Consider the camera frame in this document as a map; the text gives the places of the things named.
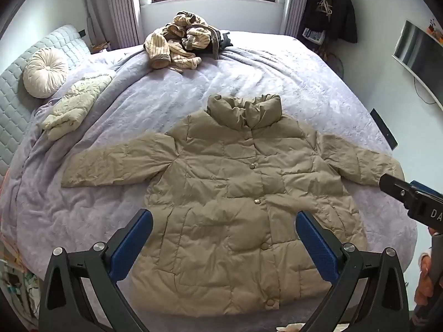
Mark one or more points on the light blue quilted headboard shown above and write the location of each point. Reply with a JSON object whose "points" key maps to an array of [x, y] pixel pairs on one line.
{"points": [[14, 110]]}

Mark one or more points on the dark grey garment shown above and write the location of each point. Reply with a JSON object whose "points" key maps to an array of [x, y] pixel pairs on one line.
{"points": [[219, 43]]}

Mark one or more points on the cream quilted folded jacket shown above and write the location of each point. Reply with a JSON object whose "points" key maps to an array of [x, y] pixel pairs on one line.
{"points": [[78, 105]]}

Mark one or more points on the patterned hanging bag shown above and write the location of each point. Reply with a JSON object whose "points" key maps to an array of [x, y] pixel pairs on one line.
{"points": [[313, 36]]}

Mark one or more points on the cream striped garment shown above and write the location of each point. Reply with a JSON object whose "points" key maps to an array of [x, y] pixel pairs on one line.
{"points": [[173, 46]]}

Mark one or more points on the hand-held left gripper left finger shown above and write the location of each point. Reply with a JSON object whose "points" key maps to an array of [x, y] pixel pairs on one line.
{"points": [[133, 242]]}

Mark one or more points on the lavender plush blanket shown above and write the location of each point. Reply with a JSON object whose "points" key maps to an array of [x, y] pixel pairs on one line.
{"points": [[259, 72]]}

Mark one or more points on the wall mounted television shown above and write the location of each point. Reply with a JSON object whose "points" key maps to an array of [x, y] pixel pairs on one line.
{"points": [[418, 55]]}

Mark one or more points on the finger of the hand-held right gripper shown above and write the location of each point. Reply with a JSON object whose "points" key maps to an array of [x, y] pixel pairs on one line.
{"points": [[427, 189], [394, 188]]}

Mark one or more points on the grey striped curtain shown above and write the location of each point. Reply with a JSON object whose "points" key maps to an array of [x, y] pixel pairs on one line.
{"points": [[110, 10], [294, 3]]}

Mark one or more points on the black rectangular panel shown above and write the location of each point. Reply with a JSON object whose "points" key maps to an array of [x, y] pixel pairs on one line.
{"points": [[383, 128]]}

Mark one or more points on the round white pleated pillow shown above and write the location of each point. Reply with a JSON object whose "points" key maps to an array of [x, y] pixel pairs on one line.
{"points": [[45, 72]]}

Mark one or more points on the black hanging coat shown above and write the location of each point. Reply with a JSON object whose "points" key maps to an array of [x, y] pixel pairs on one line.
{"points": [[341, 10]]}

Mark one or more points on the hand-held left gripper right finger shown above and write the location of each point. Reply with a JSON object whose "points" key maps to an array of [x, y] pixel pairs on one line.
{"points": [[315, 242]]}

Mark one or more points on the khaki puffer jacket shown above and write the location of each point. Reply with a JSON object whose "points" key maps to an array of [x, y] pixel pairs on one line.
{"points": [[225, 197]]}

